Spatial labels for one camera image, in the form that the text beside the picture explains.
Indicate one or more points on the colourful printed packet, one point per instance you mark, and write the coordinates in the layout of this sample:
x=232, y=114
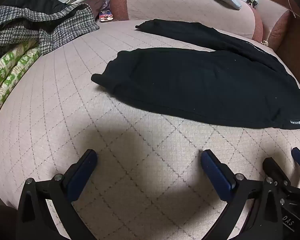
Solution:
x=106, y=13

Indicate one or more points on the houndstooth grey coat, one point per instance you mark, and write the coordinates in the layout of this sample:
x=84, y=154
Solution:
x=52, y=27

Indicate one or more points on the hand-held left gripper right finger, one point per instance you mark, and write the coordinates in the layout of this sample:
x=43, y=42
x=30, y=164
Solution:
x=216, y=177

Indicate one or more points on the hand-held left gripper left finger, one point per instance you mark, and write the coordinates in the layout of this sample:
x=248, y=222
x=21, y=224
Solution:
x=82, y=178

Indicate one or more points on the small gold ornament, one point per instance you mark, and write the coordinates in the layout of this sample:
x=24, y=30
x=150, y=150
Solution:
x=265, y=42

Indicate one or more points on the black pants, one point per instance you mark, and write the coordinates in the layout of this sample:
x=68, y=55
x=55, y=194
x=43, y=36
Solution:
x=205, y=85

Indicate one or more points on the green printed blanket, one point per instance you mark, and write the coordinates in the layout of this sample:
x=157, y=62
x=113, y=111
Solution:
x=10, y=75

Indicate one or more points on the black and gold trinket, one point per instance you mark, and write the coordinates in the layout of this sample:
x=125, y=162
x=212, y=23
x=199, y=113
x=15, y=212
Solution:
x=252, y=2

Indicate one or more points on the pink sofa armrest cushion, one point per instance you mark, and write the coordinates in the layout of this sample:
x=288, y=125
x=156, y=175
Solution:
x=272, y=17

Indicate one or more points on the pink sofa back cushion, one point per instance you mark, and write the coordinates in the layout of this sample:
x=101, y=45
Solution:
x=180, y=5

